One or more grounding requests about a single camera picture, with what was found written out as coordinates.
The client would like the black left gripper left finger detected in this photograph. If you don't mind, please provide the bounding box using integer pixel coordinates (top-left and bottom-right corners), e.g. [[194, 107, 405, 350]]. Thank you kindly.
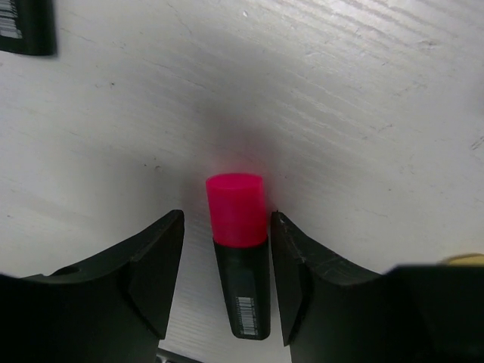
[[1, 209, 185, 362]]

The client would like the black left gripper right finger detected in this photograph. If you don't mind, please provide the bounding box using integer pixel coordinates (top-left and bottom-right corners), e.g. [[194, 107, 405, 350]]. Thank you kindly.
[[271, 212, 483, 362]]

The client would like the pink cap black highlighter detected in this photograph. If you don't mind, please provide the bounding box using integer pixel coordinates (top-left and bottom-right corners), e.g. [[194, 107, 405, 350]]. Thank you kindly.
[[206, 173, 271, 340]]

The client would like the yellow translucent glue stick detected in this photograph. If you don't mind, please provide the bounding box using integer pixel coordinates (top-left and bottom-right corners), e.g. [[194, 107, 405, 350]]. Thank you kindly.
[[441, 253, 484, 267]]

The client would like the orange cap black highlighter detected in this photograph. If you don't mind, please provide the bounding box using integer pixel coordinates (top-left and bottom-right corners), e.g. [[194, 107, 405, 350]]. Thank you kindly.
[[1, 0, 57, 57]]

